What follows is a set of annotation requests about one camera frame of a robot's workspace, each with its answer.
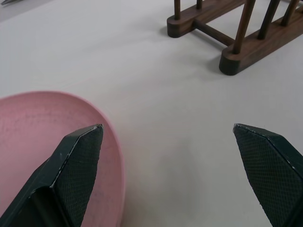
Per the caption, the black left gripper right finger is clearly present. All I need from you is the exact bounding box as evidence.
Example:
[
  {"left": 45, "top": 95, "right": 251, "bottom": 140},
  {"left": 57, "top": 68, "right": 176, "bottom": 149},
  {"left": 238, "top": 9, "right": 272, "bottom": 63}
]
[{"left": 232, "top": 123, "right": 303, "bottom": 227}]

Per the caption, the pink plate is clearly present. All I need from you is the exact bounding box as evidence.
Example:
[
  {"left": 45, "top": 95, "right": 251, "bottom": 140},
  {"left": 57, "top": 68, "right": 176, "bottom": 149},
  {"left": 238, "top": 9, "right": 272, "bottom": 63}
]
[{"left": 0, "top": 90, "right": 126, "bottom": 227}]

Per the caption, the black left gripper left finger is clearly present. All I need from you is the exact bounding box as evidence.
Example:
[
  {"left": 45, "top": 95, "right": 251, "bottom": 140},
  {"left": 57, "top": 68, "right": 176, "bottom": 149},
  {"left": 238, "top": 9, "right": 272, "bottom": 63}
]
[{"left": 0, "top": 123, "right": 105, "bottom": 227}]

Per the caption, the dark wooden dish rack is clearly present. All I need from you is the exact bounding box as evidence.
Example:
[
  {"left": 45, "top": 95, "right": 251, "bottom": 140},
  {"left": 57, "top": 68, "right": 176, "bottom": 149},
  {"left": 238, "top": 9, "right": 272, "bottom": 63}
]
[{"left": 166, "top": 0, "right": 303, "bottom": 76}]

